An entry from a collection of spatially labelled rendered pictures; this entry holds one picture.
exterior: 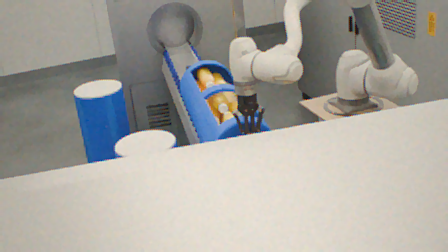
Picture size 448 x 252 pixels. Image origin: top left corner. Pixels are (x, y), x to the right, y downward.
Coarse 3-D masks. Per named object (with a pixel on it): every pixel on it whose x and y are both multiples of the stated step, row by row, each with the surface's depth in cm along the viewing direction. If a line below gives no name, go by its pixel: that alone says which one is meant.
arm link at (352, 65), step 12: (348, 60) 285; (360, 60) 284; (336, 72) 293; (348, 72) 286; (360, 72) 283; (336, 84) 295; (348, 84) 288; (360, 84) 284; (348, 96) 291; (360, 96) 290
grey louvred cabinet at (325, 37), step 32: (320, 0) 498; (384, 0) 409; (416, 0) 377; (320, 32) 512; (352, 32) 461; (416, 32) 385; (320, 64) 525; (416, 64) 392; (320, 96) 540; (416, 96) 400
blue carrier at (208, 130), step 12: (204, 60) 316; (192, 72) 317; (216, 72) 320; (228, 72) 317; (180, 84) 317; (192, 84) 296; (192, 96) 288; (204, 96) 275; (192, 108) 282; (204, 108) 266; (192, 120) 285; (204, 120) 259; (228, 120) 242; (240, 120) 240; (264, 120) 260; (204, 132) 254; (216, 132) 241; (228, 132) 238; (240, 132) 240
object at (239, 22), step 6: (234, 0) 365; (240, 0) 366; (234, 6) 366; (240, 6) 367; (234, 12) 368; (240, 12) 368; (234, 18) 371; (240, 18) 370; (234, 24) 374; (240, 24) 371; (240, 30) 373; (240, 36) 374
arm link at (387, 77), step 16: (352, 0) 240; (368, 0) 241; (368, 16) 248; (368, 32) 254; (384, 32) 258; (368, 48) 262; (384, 48) 261; (384, 64) 267; (400, 64) 270; (368, 80) 280; (384, 80) 270; (400, 80) 270; (416, 80) 274; (384, 96) 279; (400, 96) 274
